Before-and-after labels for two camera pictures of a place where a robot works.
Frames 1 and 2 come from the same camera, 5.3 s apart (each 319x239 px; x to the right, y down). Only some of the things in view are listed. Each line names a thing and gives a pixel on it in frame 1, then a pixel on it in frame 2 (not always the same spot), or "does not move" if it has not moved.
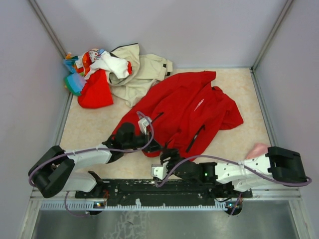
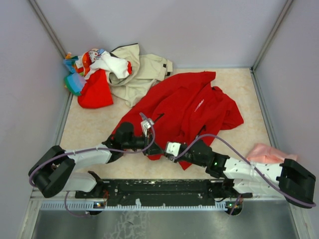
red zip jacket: x=187 y=110 does not move
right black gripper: x=173 y=153 -> x=178 y=158
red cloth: x=96 y=91 does not move
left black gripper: x=154 y=146 does not move
